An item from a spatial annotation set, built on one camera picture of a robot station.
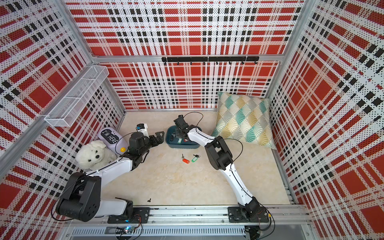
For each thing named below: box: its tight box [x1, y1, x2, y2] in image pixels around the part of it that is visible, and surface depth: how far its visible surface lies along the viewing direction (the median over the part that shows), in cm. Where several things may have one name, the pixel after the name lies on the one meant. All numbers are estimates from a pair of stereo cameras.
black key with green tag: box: [191, 154, 201, 163], surface depth 97 cm
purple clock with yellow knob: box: [98, 127, 129, 156], surface depth 95 cm
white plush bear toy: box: [76, 140, 117, 170], surface depth 78 cm
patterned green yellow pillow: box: [211, 92, 277, 150], surface depth 97 cm
